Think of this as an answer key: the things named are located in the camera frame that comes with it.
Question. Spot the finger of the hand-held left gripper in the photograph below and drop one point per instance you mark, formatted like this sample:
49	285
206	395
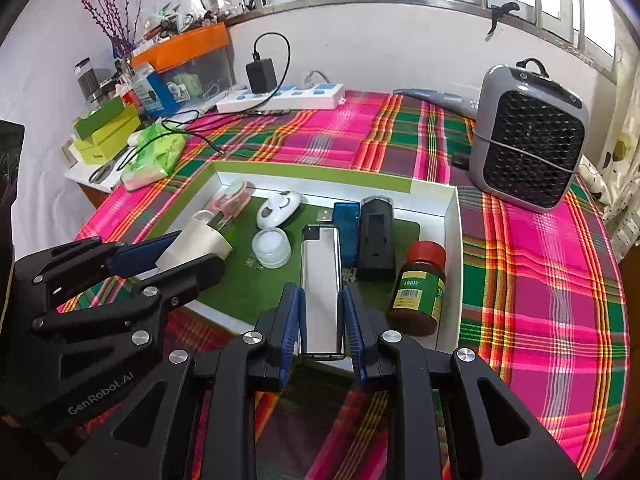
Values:
140	255
190	277

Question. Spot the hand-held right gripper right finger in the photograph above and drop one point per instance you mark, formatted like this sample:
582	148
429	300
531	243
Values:
357	340

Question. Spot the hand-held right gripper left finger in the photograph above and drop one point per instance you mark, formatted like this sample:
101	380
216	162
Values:
292	335

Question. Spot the white plastic cap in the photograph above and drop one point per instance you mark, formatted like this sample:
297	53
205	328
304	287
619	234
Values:
195	240

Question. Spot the silver power bank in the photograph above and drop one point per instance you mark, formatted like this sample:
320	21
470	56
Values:
321	300

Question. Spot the pink contact lens case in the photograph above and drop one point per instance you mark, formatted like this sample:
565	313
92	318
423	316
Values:
227	200

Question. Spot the black plastic holder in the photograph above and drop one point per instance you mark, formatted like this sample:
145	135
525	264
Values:
376	245

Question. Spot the blue usb stick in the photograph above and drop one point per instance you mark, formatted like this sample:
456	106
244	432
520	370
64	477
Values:
347	230

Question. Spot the white round smiley case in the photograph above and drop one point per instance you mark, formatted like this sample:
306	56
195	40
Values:
280	210

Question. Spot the green and white cardboard box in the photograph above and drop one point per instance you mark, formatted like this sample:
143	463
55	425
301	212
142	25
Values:
325	175

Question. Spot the brown bottle with red cap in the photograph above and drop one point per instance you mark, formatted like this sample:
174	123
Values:
417	300

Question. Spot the scissors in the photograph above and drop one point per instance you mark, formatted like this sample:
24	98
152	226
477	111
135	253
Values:
105	170

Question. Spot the white side table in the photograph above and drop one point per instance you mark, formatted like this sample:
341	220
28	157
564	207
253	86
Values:
82	177

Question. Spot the green tissue pack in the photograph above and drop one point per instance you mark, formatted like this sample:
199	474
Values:
155	157

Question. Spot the yellow green box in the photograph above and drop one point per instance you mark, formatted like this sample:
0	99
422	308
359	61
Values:
107	142

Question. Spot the dark green box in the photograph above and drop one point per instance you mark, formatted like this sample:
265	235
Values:
100	117

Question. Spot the blue and white carton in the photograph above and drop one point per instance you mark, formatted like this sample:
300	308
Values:
150	92

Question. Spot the glass jar with black lid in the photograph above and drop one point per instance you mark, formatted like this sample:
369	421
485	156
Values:
89	80

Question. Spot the white power strip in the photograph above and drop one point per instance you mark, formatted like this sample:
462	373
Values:
300	97

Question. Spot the black charger adapter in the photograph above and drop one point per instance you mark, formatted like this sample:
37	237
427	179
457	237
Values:
261	76

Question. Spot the orange lidded storage box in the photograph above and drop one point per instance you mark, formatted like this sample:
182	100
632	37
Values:
185	45

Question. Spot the purple dried flower branches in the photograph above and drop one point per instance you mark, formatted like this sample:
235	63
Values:
117	15

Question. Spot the grey blue handheld device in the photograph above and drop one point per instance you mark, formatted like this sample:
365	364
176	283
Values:
430	100

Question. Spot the grey space heater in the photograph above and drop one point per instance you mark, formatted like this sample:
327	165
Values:
530	140

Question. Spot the patterned curtain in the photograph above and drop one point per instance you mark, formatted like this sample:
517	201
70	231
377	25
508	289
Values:
620	185

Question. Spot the black window hook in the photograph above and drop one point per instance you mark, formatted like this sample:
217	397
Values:
502	12

